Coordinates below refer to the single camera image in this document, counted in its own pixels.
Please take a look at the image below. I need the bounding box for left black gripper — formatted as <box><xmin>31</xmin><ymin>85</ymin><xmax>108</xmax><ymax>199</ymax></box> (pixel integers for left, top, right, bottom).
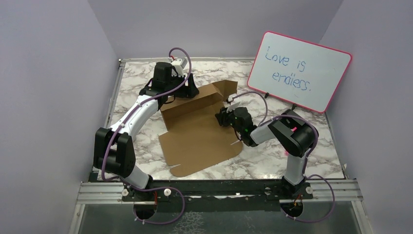
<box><xmin>165</xmin><ymin>72</ymin><xmax>199</xmax><ymax>98</ymax></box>

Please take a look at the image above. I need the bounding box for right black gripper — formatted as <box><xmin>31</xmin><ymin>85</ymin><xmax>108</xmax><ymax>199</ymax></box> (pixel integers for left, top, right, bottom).
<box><xmin>215</xmin><ymin>103</ymin><xmax>244</xmax><ymax>134</ymax></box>

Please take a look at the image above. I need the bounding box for brown cardboard box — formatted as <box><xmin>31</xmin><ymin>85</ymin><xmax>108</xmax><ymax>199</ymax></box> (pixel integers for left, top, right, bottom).
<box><xmin>159</xmin><ymin>80</ymin><xmax>243</xmax><ymax>177</ymax></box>

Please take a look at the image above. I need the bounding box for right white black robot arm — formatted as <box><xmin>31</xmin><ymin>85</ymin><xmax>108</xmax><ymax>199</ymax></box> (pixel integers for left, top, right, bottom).
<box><xmin>215</xmin><ymin>107</ymin><xmax>319</xmax><ymax>198</ymax></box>

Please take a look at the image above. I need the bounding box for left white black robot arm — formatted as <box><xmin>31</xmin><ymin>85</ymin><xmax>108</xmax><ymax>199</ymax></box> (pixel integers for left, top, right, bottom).
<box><xmin>93</xmin><ymin>58</ymin><xmax>199</xmax><ymax>200</ymax></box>

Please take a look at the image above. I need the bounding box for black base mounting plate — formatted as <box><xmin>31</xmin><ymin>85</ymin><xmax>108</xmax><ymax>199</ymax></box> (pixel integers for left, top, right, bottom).
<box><xmin>89</xmin><ymin>173</ymin><xmax>314</xmax><ymax>214</ymax></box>

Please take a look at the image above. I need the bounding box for pink framed whiteboard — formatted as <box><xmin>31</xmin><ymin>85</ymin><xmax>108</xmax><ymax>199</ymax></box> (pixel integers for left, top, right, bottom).
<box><xmin>247</xmin><ymin>32</ymin><xmax>352</xmax><ymax>113</ymax></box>

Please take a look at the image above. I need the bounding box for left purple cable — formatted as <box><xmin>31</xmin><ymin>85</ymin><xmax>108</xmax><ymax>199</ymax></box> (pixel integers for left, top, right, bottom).
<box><xmin>100</xmin><ymin>47</ymin><xmax>186</xmax><ymax>225</ymax></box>

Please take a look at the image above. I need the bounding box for purple cable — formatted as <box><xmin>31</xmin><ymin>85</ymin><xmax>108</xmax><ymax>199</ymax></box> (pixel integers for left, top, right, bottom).
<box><xmin>227</xmin><ymin>91</ymin><xmax>336</xmax><ymax>224</ymax></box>
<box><xmin>100</xmin><ymin>47</ymin><xmax>186</xmax><ymax>225</ymax></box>

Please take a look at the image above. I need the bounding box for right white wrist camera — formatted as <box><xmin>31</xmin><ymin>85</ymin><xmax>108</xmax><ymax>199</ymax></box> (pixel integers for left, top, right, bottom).
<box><xmin>226</xmin><ymin>96</ymin><xmax>240</xmax><ymax>113</ymax></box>

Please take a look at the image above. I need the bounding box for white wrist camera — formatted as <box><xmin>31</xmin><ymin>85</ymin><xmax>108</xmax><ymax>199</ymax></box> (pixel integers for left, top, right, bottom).
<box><xmin>169</xmin><ymin>58</ymin><xmax>188</xmax><ymax>73</ymax></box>
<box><xmin>226</xmin><ymin>96</ymin><xmax>240</xmax><ymax>113</ymax></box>

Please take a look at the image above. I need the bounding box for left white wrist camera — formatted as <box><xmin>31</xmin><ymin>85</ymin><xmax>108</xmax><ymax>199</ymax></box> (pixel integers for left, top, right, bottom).
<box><xmin>169</xmin><ymin>58</ymin><xmax>188</xmax><ymax>73</ymax></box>

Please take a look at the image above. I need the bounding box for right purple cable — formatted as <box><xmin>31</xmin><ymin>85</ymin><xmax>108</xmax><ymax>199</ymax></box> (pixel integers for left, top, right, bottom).
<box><xmin>227</xmin><ymin>91</ymin><xmax>336</xmax><ymax>224</ymax></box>

